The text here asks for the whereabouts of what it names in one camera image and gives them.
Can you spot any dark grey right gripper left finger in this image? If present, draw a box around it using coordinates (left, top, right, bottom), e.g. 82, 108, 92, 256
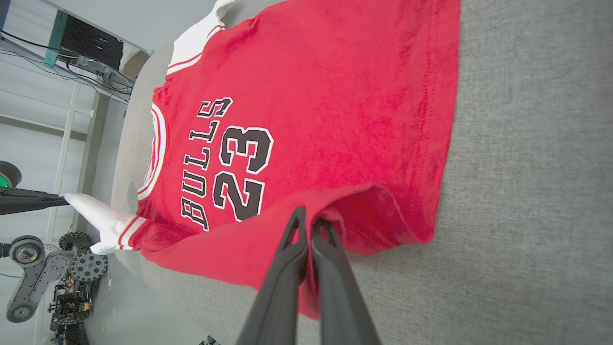
236, 206, 308, 345

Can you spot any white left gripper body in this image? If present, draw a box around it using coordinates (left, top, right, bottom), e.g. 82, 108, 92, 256
0, 161, 23, 190

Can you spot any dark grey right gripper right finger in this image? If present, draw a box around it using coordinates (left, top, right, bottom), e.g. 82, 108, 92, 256
310, 218, 383, 345

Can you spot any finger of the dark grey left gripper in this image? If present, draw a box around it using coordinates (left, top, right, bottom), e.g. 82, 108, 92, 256
0, 188, 71, 216

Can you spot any red Bulls 23 jersey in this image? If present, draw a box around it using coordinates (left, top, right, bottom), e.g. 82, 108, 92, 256
62, 0, 461, 321

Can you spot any black gear wheel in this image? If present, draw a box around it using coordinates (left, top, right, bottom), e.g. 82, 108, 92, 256
58, 232, 92, 254
72, 253, 109, 283

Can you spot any black mechanical assembly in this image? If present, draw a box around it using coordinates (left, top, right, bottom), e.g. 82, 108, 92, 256
48, 276, 96, 345

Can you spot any grey equipment shelf rack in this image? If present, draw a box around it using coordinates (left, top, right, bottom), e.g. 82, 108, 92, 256
0, 0, 155, 104

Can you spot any black computer box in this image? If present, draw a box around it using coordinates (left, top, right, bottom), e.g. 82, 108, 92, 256
60, 13, 124, 69

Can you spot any white round device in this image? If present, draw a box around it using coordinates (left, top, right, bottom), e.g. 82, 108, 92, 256
119, 49, 150, 81

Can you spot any grey fabric sofa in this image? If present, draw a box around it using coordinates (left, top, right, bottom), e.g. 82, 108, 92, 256
110, 0, 613, 345

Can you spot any white metal frame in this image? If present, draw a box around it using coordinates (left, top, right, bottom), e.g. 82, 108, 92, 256
0, 81, 99, 240

